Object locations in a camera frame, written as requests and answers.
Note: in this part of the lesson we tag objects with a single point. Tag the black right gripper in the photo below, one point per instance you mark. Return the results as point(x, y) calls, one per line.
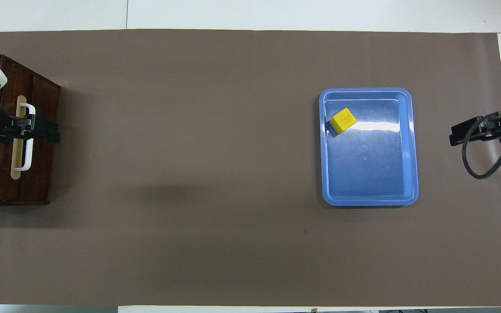
point(494, 130)

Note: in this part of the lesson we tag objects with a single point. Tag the brown table mat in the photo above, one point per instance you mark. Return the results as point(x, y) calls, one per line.
point(189, 174)

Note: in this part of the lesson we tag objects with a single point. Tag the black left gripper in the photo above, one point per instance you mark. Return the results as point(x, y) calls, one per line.
point(5, 126)

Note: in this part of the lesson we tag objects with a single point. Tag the blue plastic tray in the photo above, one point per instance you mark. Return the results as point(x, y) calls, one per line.
point(370, 174)

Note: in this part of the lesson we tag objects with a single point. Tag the yellow block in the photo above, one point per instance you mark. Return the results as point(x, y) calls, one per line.
point(343, 120)

